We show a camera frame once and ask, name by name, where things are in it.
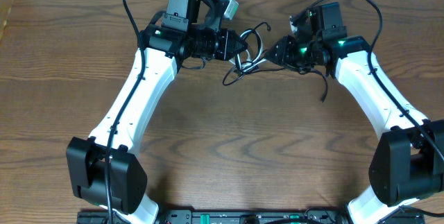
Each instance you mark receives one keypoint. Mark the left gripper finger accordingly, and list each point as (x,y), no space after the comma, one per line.
(237,49)
(238,41)

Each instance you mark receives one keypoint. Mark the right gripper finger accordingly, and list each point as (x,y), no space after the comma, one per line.
(271,57)
(278,48)

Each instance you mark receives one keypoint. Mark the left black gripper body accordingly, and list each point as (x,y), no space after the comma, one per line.
(222,44)

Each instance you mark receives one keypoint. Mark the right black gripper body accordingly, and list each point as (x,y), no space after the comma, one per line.
(297,55)

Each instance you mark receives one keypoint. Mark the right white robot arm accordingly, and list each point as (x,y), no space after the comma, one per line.
(408,162)

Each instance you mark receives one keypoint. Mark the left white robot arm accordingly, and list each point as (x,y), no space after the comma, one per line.
(104,169)

